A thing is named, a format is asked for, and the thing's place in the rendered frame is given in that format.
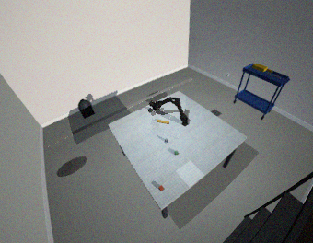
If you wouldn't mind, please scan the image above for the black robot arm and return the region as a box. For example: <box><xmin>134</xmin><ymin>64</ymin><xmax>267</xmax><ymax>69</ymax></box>
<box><xmin>149</xmin><ymin>97</ymin><xmax>189</xmax><ymax>126</ymax></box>

